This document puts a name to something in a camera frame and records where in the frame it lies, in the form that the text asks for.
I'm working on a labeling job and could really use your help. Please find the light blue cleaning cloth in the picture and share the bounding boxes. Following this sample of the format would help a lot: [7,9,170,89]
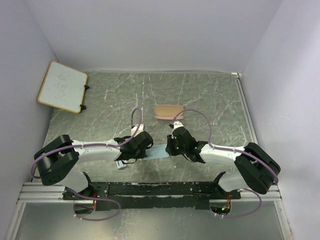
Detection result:
[143,144,170,160]

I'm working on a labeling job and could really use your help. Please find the pink glasses case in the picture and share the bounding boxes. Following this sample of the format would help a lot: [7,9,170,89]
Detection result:
[154,104,184,121]

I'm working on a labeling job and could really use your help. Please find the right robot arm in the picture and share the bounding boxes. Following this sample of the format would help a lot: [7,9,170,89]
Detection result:
[165,126,281,199]

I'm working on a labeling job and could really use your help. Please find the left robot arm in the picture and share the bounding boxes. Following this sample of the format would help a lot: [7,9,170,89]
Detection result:
[34,131,154,200]

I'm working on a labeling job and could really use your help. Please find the white sunglasses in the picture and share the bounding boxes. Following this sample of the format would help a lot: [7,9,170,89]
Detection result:
[115,160,127,170]

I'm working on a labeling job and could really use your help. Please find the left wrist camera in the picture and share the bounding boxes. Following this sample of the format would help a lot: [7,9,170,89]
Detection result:
[131,123,145,136]

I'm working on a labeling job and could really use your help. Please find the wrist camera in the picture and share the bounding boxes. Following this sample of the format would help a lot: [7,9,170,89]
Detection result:
[169,120,184,129]
[131,123,145,136]

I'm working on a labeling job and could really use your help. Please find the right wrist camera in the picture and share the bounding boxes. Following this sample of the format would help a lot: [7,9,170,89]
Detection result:
[169,120,184,129]

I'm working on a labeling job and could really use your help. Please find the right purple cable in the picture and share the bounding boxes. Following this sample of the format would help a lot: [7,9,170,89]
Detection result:
[171,109,281,219]

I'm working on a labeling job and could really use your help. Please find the purple cable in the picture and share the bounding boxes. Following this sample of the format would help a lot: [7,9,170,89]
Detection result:
[29,107,145,221]
[171,109,281,219]

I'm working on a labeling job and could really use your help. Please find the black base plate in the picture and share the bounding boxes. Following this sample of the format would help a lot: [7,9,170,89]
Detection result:
[62,181,242,212]

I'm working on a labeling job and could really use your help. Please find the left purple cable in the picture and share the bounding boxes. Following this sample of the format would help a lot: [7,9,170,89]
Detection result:
[29,107,145,221]

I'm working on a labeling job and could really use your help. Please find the small whiteboard with orange frame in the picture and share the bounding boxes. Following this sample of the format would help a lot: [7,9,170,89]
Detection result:
[37,61,90,114]

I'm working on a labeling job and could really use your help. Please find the aluminium rail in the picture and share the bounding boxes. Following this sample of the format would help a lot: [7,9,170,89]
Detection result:
[17,182,283,203]

